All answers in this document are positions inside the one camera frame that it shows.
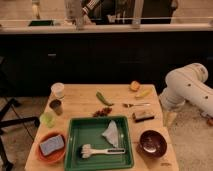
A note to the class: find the green plastic tray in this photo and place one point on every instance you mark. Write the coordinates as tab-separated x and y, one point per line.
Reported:
89	131

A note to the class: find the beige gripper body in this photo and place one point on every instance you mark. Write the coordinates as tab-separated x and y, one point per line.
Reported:
169	117

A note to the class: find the white dish brush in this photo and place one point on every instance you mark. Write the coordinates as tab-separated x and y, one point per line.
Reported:
87	151

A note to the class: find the white plastic cup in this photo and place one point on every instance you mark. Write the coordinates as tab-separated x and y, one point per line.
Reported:
58	90

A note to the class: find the green tray on counter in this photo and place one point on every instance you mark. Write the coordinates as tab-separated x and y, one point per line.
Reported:
41	23

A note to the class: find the bunch of red grapes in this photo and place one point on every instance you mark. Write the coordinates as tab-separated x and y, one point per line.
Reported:
103	112

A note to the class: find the long dark counter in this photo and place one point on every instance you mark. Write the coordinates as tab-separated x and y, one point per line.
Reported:
34	59

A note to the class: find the dark purple bowl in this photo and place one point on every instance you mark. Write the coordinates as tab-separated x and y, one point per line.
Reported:
152	144

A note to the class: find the green chili pepper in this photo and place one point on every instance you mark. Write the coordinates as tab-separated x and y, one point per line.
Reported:
103	100

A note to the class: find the wooden whiteboard eraser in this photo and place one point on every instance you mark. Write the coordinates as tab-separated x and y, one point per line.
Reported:
142	116

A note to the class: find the black office chair base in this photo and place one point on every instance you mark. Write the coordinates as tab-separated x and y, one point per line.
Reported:
7	165

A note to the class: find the blue sponge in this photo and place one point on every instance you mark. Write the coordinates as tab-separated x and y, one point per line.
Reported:
52	144

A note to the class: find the metal fork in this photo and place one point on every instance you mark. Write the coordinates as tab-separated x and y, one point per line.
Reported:
128	105

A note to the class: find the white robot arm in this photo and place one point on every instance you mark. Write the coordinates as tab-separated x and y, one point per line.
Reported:
186	84

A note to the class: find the yellow banana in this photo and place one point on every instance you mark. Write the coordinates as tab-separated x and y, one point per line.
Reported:
143	94

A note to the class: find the orange bowl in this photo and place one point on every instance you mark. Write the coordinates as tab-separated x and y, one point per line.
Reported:
55	156

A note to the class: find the dark brown cup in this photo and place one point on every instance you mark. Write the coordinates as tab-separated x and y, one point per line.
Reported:
56	106

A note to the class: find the orange fruit half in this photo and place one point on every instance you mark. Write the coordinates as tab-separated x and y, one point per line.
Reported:
134	86

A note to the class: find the light green small cup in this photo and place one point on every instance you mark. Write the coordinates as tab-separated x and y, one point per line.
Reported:
47	119

